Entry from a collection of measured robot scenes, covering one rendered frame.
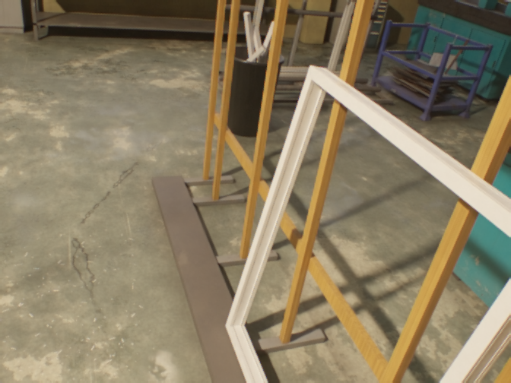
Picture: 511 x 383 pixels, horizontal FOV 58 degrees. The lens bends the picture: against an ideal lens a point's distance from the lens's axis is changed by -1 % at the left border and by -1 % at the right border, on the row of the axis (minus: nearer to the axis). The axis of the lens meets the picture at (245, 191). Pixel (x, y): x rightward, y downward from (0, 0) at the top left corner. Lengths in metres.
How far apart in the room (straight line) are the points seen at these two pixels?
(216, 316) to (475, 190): 1.75
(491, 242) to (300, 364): 1.40
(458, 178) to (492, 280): 2.02
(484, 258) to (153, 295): 2.02
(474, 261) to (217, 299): 1.64
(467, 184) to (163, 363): 1.75
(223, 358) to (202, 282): 0.55
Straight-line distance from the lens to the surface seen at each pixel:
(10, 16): 8.02
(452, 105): 6.56
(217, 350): 2.47
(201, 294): 2.73
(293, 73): 6.41
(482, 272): 3.26
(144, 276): 2.92
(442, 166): 1.28
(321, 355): 2.64
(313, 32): 9.08
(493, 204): 1.18
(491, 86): 7.73
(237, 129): 4.72
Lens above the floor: 1.95
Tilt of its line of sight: 31 degrees down
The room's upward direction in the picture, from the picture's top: 8 degrees clockwise
